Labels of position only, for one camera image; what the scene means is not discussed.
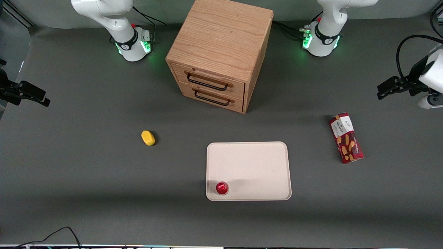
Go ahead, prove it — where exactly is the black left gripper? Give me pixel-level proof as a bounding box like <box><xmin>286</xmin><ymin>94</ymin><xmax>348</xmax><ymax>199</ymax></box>
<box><xmin>377</xmin><ymin>56</ymin><xmax>432</xmax><ymax>101</ymax></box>

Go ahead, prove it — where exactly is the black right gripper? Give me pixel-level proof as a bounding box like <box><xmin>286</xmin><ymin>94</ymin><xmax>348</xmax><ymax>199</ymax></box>
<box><xmin>0</xmin><ymin>68</ymin><xmax>51</xmax><ymax>107</ymax></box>

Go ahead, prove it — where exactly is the red cookie box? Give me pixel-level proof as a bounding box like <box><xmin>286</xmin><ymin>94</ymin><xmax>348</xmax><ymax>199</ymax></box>
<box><xmin>329</xmin><ymin>112</ymin><xmax>365</xmax><ymax>164</ymax></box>

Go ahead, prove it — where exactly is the beige plastic tray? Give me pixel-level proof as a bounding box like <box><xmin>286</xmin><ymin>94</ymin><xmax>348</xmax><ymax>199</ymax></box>
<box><xmin>206</xmin><ymin>141</ymin><xmax>292</xmax><ymax>201</ymax></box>

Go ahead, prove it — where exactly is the yellow sponge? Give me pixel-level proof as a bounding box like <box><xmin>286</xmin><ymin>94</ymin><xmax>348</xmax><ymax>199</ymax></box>
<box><xmin>141</xmin><ymin>130</ymin><xmax>156</xmax><ymax>146</ymax></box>

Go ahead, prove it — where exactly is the wooden drawer with notch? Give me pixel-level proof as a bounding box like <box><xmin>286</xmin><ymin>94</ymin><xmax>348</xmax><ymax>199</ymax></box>
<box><xmin>171</xmin><ymin>62</ymin><xmax>246</xmax><ymax>101</ymax></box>

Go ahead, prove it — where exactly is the plain wooden drawer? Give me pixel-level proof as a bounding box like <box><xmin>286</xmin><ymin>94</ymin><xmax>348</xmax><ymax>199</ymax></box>
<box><xmin>178</xmin><ymin>82</ymin><xmax>245</xmax><ymax>113</ymax></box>

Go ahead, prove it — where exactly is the wooden drawer cabinet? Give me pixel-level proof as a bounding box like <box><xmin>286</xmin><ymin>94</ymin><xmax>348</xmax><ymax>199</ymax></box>
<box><xmin>165</xmin><ymin>0</ymin><xmax>274</xmax><ymax>114</ymax></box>

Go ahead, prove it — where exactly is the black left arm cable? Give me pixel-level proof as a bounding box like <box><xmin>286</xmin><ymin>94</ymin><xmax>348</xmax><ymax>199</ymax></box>
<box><xmin>396</xmin><ymin>2</ymin><xmax>443</xmax><ymax>79</ymax></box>

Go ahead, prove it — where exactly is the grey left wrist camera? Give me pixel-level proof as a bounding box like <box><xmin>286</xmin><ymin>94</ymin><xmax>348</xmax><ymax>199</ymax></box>
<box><xmin>418</xmin><ymin>94</ymin><xmax>443</xmax><ymax>110</ymax></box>

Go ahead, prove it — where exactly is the black left base cable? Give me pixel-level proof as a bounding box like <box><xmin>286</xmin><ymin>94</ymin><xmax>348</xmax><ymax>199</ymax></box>
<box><xmin>273</xmin><ymin>10</ymin><xmax>324</xmax><ymax>39</ymax></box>

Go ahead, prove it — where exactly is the black base cable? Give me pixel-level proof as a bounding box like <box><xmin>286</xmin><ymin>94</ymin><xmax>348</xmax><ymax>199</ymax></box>
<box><xmin>273</xmin><ymin>10</ymin><xmax>324</xmax><ymax>39</ymax></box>
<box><xmin>132</xmin><ymin>5</ymin><xmax>167</xmax><ymax>44</ymax></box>

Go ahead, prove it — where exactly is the thin black table cable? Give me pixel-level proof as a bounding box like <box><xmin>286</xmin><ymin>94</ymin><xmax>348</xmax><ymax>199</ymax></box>
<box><xmin>13</xmin><ymin>226</ymin><xmax>82</xmax><ymax>248</ymax></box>

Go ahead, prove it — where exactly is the black right base cable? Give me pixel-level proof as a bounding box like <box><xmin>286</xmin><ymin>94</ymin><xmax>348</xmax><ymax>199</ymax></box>
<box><xmin>132</xmin><ymin>5</ymin><xmax>167</xmax><ymax>44</ymax></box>

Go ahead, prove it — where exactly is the long black drawer handle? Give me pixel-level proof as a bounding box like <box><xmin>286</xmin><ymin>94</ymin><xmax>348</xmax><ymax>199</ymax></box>
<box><xmin>184</xmin><ymin>71</ymin><xmax>234</xmax><ymax>92</ymax></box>

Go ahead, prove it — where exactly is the short black drawer handle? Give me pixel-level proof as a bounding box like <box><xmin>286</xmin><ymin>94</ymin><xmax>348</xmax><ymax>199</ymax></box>
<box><xmin>192</xmin><ymin>88</ymin><xmax>235</xmax><ymax>107</ymax></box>

